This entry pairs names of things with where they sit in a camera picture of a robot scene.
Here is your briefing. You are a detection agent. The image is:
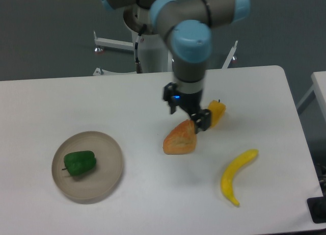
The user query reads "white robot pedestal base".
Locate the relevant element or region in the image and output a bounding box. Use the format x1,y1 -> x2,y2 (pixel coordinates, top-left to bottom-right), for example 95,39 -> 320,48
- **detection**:
94,0 -> 241,80

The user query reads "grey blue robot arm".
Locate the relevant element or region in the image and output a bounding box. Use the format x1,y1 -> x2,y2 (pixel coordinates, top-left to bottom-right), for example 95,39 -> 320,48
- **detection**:
101,0 -> 250,133

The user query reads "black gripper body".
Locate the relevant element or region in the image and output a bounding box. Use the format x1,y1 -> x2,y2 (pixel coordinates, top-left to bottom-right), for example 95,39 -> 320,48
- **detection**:
169,90 -> 203,118

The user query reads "orange pastry bread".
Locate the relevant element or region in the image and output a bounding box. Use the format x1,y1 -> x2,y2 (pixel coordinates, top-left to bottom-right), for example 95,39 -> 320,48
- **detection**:
162,120 -> 197,155

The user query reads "yellow bell pepper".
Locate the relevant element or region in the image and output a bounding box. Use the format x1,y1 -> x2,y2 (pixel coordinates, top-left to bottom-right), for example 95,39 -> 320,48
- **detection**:
208,100 -> 226,128

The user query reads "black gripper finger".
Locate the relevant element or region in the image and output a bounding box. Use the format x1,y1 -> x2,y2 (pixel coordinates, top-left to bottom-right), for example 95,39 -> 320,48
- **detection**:
163,82 -> 178,114
191,109 -> 212,134

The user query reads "black cable on pedestal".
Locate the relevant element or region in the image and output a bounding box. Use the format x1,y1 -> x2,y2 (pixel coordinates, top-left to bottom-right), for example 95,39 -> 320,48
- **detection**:
134,23 -> 147,74

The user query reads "white side table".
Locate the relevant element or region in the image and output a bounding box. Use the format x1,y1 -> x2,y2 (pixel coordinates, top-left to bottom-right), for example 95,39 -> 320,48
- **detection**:
296,71 -> 325,118

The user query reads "green bell pepper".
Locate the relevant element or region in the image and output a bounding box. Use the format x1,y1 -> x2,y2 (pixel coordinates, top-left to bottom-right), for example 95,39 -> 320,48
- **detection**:
62,150 -> 97,176

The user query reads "beige round plate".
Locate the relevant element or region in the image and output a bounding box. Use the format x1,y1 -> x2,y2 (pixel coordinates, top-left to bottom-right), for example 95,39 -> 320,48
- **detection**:
51,131 -> 124,204

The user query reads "black device at table edge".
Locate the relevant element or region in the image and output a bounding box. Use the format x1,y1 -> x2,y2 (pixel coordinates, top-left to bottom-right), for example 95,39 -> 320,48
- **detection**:
307,197 -> 325,224

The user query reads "yellow banana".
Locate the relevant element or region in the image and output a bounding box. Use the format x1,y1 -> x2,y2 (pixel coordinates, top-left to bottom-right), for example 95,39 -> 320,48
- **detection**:
220,149 -> 259,207

